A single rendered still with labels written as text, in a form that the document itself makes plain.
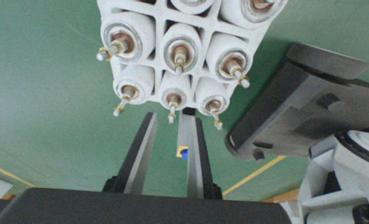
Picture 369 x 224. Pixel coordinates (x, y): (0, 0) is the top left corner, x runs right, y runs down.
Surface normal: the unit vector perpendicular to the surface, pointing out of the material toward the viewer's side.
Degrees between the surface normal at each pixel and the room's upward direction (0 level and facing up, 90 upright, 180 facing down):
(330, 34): 0
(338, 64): 25
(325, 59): 43
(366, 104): 0
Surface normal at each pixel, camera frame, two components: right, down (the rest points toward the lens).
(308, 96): -0.70, 0.36
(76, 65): -0.01, 0.67
